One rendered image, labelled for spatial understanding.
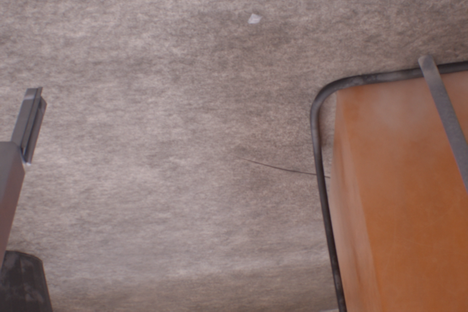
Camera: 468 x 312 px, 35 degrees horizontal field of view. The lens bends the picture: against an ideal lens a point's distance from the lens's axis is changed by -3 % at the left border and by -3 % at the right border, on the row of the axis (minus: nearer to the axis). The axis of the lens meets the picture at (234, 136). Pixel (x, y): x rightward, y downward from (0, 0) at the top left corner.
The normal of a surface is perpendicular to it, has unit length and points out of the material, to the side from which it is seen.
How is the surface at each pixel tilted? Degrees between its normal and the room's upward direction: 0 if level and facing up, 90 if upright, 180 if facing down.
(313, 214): 0
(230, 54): 0
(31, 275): 99
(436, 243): 90
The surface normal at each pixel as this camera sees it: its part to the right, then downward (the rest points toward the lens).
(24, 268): 0.79, -0.46
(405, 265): -0.09, -0.41
